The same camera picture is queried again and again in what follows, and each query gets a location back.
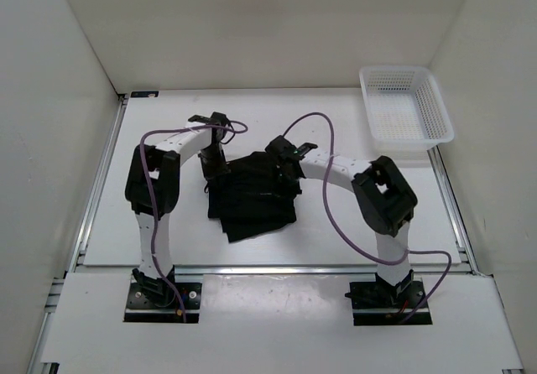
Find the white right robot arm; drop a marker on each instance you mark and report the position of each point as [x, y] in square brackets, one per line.
[384, 198]

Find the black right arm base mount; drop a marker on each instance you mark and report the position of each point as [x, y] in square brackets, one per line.
[374, 305]

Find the black shorts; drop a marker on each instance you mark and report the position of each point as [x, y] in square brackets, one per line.
[252, 198]

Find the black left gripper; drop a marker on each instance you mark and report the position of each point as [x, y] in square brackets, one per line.
[209, 174]

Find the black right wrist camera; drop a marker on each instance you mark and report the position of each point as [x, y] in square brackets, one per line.
[281, 148]

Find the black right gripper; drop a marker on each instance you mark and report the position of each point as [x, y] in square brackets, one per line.
[279, 168]

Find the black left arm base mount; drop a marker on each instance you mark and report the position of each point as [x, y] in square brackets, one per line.
[151, 300]

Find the aluminium table edge rail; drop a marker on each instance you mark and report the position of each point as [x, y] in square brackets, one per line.
[271, 270]

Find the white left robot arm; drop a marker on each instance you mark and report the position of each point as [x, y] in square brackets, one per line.
[153, 190]

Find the white perforated plastic basket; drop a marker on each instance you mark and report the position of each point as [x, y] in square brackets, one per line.
[405, 109]

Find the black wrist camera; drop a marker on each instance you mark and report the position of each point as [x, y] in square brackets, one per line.
[281, 148]
[216, 119]

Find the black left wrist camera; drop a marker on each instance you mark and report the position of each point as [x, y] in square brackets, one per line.
[216, 119]

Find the small black corner label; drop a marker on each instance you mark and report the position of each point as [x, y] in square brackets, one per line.
[144, 94]

